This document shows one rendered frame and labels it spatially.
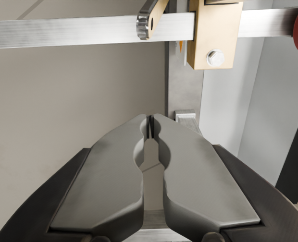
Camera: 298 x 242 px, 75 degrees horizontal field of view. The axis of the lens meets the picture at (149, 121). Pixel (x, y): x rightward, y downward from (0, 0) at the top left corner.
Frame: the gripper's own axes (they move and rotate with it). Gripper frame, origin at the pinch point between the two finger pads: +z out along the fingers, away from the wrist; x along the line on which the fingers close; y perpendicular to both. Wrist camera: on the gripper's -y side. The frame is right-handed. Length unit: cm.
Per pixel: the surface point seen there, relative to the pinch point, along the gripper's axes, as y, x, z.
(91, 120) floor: 55, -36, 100
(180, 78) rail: 6.7, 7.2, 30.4
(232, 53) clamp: -1.4, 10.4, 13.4
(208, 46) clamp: -2.3, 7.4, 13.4
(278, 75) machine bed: 6.5, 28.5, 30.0
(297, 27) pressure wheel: -4.2, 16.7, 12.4
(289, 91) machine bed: 8.5, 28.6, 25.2
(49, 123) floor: 56, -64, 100
